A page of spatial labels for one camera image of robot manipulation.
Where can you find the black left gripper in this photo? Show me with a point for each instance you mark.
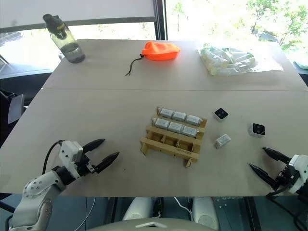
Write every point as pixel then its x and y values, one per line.
pixel 84 167

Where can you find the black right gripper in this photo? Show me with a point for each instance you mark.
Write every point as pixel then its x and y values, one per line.
pixel 284 179

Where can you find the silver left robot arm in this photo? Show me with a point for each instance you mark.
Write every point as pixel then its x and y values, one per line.
pixel 36 187

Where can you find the wooden rack tray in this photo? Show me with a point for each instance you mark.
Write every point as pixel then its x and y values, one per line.
pixel 168 144

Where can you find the black table leg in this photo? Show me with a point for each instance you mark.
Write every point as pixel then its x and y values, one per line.
pixel 253 214

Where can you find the white rounded robot leg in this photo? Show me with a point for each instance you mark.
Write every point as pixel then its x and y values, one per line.
pixel 138 208
pixel 204 211

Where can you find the grey office chair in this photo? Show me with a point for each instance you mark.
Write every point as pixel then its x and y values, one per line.
pixel 15 108

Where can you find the green cloth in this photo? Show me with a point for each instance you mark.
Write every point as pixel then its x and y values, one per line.
pixel 302 65

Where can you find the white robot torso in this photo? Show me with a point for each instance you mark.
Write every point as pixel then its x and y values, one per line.
pixel 183 225

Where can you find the clear plastic bag with items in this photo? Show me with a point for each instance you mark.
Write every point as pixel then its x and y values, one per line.
pixel 228 60

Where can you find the clear water bottle black lid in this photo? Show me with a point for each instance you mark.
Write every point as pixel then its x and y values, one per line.
pixel 68 44

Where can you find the white roller blind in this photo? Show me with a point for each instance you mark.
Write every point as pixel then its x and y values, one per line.
pixel 77 9

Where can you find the black window frame post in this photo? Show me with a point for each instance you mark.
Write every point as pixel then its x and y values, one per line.
pixel 160 19

